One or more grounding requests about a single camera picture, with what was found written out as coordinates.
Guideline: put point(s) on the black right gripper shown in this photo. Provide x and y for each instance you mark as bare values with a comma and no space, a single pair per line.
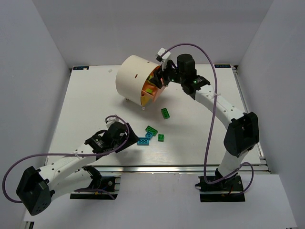
163,74

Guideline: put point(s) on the cream round drawer cabinet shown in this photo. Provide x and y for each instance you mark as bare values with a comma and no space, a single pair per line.
131,76

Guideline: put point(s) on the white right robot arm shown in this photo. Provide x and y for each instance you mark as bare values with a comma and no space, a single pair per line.
242,131

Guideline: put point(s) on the blue label sticker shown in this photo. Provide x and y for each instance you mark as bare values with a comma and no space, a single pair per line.
80,68
222,66

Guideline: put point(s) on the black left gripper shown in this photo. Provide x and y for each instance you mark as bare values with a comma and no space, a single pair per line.
128,137

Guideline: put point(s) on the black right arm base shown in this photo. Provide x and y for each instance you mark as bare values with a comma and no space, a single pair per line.
224,191

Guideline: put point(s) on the aluminium front rail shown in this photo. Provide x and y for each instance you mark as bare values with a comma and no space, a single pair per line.
149,169

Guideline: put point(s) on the green square lego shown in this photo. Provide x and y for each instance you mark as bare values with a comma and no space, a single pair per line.
160,137

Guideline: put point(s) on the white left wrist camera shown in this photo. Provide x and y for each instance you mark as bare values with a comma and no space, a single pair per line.
111,120

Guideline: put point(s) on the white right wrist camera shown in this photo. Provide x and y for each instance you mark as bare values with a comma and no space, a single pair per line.
163,56

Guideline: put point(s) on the blue long lego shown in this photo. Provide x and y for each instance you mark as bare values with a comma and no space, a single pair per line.
143,141

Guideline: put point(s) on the dark green long lego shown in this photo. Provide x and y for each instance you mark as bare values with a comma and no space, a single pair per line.
165,113

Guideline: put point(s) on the blue label sticker left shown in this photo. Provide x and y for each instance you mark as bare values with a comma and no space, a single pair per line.
80,68

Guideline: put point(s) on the yellow drawer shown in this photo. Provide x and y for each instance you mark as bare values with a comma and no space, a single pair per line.
145,100

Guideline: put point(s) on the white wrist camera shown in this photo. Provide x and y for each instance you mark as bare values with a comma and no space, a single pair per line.
111,120
163,56

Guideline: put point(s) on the blue label sticker right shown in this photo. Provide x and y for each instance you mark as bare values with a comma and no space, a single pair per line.
222,66

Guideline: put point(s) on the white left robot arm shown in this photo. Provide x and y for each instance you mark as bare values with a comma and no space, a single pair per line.
38,187

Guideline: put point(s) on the orange top drawer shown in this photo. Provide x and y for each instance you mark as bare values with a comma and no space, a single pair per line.
156,91

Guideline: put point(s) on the lime long lego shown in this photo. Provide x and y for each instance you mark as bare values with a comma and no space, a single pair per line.
148,90

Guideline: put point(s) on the blue square lego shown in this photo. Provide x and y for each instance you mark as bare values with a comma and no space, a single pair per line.
149,135

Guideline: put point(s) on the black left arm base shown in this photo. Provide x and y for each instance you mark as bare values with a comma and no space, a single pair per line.
101,187

